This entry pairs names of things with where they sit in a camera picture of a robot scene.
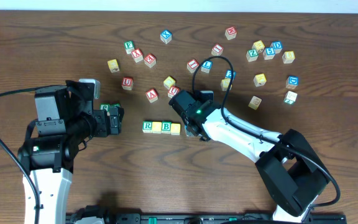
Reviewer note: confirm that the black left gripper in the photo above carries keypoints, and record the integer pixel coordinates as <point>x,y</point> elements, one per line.
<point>105,121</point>

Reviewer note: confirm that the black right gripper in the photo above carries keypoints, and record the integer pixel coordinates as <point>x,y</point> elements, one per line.
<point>179,101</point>

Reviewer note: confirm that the green B letter block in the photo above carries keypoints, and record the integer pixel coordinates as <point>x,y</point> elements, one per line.
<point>166,127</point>

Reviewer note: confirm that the yellow O letter block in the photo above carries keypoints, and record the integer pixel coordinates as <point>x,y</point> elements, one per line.
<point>157,127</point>

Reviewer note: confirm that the green R letter block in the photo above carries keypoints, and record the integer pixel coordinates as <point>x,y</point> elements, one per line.
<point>147,126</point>

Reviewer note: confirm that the blue T letter block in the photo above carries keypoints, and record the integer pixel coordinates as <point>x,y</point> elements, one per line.
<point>188,133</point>

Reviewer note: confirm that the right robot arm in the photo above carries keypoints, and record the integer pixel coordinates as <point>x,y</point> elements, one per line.
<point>290,169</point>

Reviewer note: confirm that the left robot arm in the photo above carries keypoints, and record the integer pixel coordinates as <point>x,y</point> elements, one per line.
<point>66,120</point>

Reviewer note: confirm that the green J letter block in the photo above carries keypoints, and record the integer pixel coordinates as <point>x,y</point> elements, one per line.
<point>104,107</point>

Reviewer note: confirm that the green N letter block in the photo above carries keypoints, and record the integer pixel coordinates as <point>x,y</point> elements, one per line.
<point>116,105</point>

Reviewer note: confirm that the red U block centre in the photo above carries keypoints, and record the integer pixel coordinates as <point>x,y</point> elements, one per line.
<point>173,90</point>

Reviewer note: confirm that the red u block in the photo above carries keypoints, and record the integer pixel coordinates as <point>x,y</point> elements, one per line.
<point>173,90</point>
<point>127,83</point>

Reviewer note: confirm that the red U block left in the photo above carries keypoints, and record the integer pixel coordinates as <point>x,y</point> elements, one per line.
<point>127,83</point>

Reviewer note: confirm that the yellow S letter block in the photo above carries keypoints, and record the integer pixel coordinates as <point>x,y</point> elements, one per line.
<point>226,84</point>

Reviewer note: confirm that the red A letter block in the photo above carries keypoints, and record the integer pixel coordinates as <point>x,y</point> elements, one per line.
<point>152,95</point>

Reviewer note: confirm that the blue 2 number block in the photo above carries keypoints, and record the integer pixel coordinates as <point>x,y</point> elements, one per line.
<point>230,74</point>

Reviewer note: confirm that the red I block centre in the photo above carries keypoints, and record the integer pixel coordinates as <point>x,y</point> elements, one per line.
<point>192,65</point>

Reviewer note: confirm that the red i block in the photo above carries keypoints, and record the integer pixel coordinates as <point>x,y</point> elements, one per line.
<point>192,65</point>
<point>217,50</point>

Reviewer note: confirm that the blue L letter block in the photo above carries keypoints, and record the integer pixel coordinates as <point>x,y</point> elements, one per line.
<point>206,66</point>

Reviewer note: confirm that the red X letter block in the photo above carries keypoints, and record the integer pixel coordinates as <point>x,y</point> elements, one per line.
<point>137,55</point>

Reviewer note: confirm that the red E letter block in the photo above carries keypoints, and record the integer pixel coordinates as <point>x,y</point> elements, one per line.
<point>150,60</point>

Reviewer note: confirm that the yellow K letter block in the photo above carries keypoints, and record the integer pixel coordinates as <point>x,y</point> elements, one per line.
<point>260,80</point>

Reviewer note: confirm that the red I block upper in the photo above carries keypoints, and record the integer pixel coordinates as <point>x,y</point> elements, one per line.
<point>217,50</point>

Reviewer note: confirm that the green F letter block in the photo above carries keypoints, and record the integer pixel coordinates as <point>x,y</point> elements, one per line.
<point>129,46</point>

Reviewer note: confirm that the green Z letter block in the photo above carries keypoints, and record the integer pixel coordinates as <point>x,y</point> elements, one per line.
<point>252,55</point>

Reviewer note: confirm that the green 7 number block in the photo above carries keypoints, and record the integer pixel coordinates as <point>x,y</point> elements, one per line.
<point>290,97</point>

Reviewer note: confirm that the blue X letter block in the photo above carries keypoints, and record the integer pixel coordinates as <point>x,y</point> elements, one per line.
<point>166,36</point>

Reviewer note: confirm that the red M letter block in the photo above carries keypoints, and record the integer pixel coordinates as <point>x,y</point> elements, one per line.
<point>230,33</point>

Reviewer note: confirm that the blue 5 number block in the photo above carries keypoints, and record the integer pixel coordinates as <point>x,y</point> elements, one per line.
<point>268,53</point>

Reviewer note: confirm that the blue D block right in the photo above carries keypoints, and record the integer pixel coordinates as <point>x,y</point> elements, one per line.
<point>292,82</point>

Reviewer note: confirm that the blue d block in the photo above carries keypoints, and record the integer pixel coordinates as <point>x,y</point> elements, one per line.
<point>277,46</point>
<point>292,82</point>

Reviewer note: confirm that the blue D block upper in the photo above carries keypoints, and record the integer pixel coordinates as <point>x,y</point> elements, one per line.
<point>277,46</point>

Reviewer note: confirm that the yellow 8 number block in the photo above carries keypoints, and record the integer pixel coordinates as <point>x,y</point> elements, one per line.
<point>288,57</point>

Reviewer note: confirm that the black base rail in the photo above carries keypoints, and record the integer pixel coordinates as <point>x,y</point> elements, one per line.
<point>136,218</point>

